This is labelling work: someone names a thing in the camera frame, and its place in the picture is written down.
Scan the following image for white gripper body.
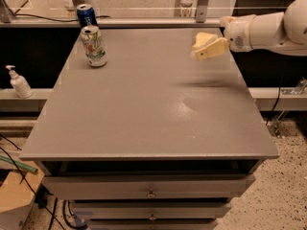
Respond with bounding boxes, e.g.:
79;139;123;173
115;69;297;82
224;14;256;53

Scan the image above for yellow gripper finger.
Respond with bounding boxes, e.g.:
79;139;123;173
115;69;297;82
190;38;229;60
220;16;236;27

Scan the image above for yellow sponge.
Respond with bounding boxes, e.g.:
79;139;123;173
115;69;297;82
192;32;217;50

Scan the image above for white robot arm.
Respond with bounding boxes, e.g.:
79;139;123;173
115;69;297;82
190;0;307;60

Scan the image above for white 7up can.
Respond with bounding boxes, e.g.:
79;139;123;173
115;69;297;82
81;25;107;67

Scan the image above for blue soda can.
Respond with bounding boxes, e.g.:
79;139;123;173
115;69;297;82
77;4;97;27

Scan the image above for grey drawer cabinet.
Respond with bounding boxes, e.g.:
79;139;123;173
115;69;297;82
18;27;280;230

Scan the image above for top grey drawer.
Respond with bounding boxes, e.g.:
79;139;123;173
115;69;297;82
43;174;255;200

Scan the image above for grey drawer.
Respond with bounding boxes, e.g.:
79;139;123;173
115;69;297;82
71;201;230;219
88;219;218;230
43;174;255;200

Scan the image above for middle grey drawer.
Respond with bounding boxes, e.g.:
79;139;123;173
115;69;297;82
71;201;230;219

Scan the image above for white pump bottle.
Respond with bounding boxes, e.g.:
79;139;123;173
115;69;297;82
6;65;33;99

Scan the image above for bottom grey drawer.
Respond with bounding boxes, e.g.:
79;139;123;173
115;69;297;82
88;219;218;230

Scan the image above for green rod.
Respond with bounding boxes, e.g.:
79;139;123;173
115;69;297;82
0;155;37;173

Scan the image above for cardboard box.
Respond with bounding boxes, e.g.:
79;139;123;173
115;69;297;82
0;170;44;230

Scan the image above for metal frame post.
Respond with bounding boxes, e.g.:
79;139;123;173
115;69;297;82
196;0;209;23

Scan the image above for metal bracket right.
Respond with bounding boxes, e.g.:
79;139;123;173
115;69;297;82
281;77;307;95

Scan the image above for black cable on ledge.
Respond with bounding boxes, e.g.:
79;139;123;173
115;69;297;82
12;0;111;23

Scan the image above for black floor cables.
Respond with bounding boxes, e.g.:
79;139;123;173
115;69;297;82
0;133;88;230

